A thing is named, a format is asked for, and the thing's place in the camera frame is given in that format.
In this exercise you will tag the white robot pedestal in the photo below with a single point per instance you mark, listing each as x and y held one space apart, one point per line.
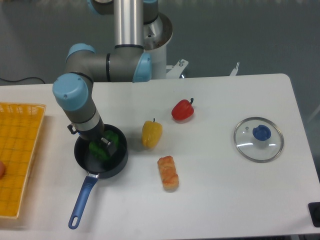
157 35

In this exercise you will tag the black pot blue handle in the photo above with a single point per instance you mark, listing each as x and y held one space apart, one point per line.
96 169

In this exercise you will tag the green bell pepper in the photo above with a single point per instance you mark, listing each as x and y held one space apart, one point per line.
98 150

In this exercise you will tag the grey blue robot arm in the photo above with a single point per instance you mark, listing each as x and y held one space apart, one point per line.
83 66

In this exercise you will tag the bread loaf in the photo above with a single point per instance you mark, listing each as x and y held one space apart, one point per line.
168 173

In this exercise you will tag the yellow bell pepper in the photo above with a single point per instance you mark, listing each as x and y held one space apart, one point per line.
151 133

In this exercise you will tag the glass lid blue knob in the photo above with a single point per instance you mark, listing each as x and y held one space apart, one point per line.
258 139

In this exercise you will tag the red bell pepper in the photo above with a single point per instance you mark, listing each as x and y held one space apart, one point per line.
183 110

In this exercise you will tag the black device at edge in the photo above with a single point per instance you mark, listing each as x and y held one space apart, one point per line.
314 210

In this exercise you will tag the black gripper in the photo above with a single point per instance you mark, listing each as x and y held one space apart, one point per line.
108 145

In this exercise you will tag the orange round object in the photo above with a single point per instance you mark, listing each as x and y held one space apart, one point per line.
2 169

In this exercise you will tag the yellow woven basket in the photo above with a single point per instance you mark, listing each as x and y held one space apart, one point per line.
20 125

